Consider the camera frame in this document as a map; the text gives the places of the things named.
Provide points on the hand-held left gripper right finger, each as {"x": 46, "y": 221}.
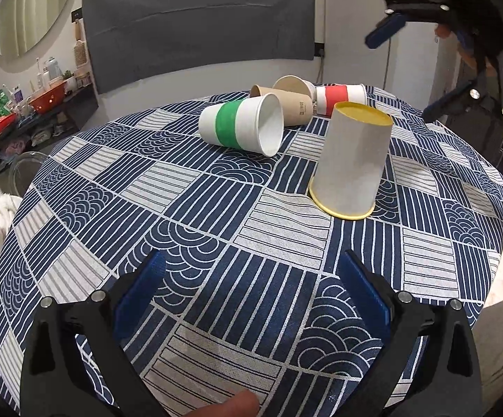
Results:
{"x": 364, "y": 291}

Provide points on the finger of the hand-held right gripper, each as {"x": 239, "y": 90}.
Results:
{"x": 384, "y": 31}
{"x": 441, "y": 103}

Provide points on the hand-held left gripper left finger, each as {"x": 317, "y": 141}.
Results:
{"x": 140, "y": 297}

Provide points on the white cup with yellow rim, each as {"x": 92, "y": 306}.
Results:
{"x": 351, "y": 160}

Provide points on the white cup with red band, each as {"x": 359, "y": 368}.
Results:
{"x": 337, "y": 96}

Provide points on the white cup behind brown cup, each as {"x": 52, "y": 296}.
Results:
{"x": 292, "y": 83}

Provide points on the brown paper cup with print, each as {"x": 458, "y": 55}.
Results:
{"x": 294, "y": 109}

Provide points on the white cup with green band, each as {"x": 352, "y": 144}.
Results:
{"x": 225, "y": 122}

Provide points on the person's left hand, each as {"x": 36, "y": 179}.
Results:
{"x": 229, "y": 406}

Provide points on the white refrigerator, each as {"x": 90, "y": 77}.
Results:
{"x": 351, "y": 34}

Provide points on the blue patterned tablecloth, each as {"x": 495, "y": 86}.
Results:
{"x": 234, "y": 269}

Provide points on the clear plastic chair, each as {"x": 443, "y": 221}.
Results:
{"x": 25, "y": 167}

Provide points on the grey covered screen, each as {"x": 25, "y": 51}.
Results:
{"x": 199, "y": 21}

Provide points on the dark side shelf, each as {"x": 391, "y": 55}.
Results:
{"x": 75, "y": 110}

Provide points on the red colander basket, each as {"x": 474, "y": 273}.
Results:
{"x": 48, "y": 99}

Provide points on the red plastic basin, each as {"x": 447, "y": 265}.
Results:
{"x": 2, "y": 125}

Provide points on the white kettle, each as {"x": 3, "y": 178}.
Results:
{"x": 52, "y": 69}

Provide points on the oval wall mirror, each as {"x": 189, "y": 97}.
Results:
{"x": 34, "y": 8}

